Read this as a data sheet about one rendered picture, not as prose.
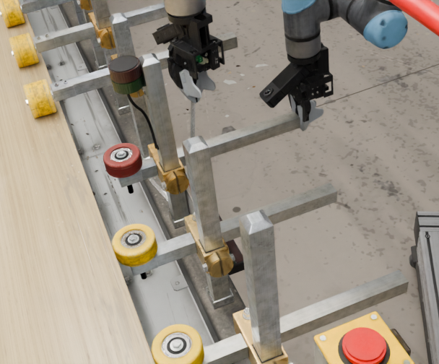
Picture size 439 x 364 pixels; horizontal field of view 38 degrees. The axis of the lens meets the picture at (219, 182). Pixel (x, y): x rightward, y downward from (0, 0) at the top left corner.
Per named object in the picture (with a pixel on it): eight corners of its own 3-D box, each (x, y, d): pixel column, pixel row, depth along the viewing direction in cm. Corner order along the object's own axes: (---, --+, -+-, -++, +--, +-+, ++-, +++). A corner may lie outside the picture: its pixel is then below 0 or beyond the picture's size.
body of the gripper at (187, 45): (196, 84, 120) (188, 25, 112) (168, 68, 125) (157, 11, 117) (226, 66, 123) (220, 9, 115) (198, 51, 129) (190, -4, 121)
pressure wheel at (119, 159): (143, 175, 147) (133, 136, 140) (153, 196, 142) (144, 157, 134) (110, 186, 146) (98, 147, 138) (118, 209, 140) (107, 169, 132)
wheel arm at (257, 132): (294, 123, 152) (294, 108, 149) (300, 131, 149) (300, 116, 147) (118, 181, 143) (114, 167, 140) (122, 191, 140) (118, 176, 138)
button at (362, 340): (370, 330, 62) (371, 319, 61) (393, 362, 60) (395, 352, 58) (333, 345, 62) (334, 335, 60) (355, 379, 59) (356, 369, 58)
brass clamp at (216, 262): (212, 224, 131) (209, 207, 127) (237, 271, 121) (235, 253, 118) (184, 235, 129) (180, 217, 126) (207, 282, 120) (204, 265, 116)
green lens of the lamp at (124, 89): (139, 73, 125) (137, 63, 123) (148, 88, 121) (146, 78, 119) (110, 81, 124) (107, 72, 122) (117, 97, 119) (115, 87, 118)
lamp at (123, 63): (154, 140, 136) (135, 52, 122) (162, 155, 132) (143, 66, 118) (128, 149, 135) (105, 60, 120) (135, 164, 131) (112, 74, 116)
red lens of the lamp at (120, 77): (136, 62, 123) (134, 52, 122) (145, 76, 119) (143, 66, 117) (107, 71, 122) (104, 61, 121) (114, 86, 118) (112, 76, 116)
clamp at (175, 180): (171, 154, 148) (167, 138, 145) (190, 190, 138) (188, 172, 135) (148, 162, 147) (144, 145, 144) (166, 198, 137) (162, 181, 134)
